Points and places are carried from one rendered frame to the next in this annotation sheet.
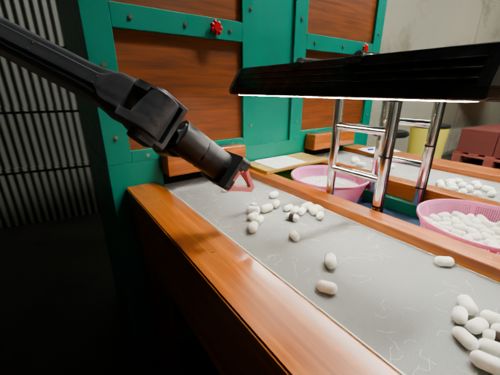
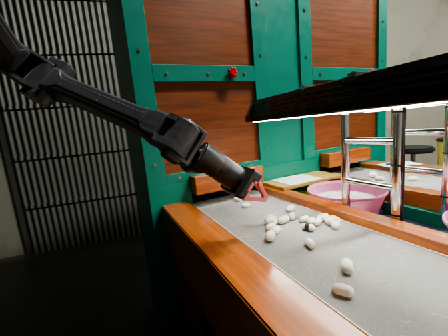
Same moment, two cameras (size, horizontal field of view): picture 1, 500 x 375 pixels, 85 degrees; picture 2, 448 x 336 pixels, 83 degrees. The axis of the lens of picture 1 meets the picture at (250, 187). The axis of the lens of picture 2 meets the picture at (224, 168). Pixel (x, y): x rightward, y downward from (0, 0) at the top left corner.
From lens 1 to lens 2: 5 cm
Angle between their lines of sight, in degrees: 15
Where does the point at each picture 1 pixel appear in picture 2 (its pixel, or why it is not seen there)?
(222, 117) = (241, 143)
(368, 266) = (389, 273)
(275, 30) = (283, 69)
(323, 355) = not seen: outside the picture
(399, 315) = (425, 321)
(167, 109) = (190, 133)
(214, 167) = (231, 179)
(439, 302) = not seen: outside the picture
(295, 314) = (308, 311)
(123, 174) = (159, 195)
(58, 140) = (113, 174)
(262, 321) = (275, 317)
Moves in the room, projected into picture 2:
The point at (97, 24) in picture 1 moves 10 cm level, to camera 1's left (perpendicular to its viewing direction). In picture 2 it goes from (143, 81) to (117, 85)
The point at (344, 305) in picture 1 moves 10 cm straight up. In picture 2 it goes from (363, 309) to (363, 247)
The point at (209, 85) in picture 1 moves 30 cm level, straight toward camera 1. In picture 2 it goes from (229, 117) to (227, 114)
